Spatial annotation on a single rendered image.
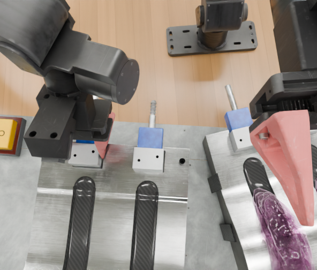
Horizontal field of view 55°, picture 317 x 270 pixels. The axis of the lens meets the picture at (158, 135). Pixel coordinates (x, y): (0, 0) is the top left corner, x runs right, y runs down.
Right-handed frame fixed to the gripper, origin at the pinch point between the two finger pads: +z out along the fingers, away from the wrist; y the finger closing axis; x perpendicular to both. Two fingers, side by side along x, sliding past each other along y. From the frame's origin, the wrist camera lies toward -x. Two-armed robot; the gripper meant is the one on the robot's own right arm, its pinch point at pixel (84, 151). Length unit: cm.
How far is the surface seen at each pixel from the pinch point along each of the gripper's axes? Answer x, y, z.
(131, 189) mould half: -4.2, 8.4, 4.2
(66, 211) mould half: -7.8, -2.3, 6.7
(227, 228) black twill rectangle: -6.5, 25.6, 10.9
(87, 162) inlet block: -2.2, 1.0, 0.0
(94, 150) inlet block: -0.5, 2.0, -1.0
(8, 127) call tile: 8.0, -18.0, 3.4
